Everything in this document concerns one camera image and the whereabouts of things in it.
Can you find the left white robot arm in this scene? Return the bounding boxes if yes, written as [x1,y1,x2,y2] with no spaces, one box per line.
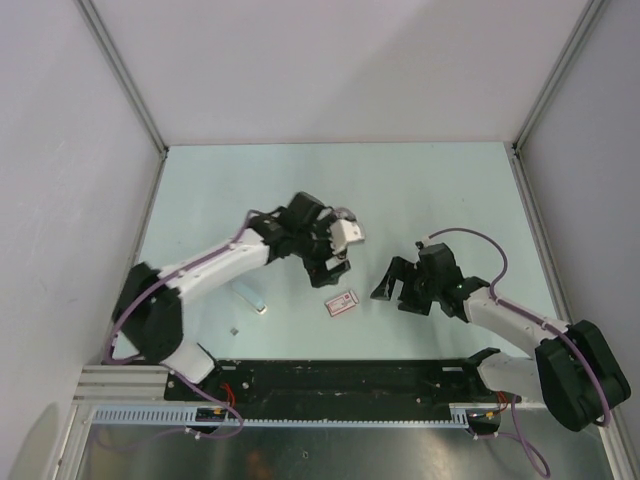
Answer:
[112,192,365,400]

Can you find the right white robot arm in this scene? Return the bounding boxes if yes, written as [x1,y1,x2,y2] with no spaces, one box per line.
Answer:
[370,243,631,432]

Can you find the aluminium frame rails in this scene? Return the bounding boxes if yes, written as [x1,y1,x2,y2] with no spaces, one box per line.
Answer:
[504,142,639,479]

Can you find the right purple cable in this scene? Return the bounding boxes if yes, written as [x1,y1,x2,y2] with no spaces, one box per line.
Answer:
[424,228,612,476]

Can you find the purple cable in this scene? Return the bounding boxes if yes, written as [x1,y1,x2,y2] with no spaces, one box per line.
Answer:
[94,207,351,451]
[424,228,612,476]

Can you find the grey slotted cable duct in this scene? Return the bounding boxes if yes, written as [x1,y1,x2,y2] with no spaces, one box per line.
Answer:
[92,402,501,430]

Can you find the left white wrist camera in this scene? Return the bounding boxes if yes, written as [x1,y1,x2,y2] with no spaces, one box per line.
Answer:
[329,212,366,254]

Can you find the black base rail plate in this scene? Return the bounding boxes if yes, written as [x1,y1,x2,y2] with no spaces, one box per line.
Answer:
[164,359,498,423]

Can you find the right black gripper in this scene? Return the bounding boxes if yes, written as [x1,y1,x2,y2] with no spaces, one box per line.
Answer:
[370,256,441,316]

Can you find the red white staples box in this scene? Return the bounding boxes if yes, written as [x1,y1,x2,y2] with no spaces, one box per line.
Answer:
[324,290,359,317]

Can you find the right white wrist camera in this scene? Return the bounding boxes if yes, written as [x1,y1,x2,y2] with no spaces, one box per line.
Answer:
[415,238,433,250]

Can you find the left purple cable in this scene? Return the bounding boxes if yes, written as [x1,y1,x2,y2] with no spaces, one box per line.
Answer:
[94,207,351,451]

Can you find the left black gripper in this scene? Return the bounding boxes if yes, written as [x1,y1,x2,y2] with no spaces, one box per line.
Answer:
[292,213,349,287]

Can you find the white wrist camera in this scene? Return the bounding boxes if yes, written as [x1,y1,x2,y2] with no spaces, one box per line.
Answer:
[415,238,433,250]
[329,212,366,254]

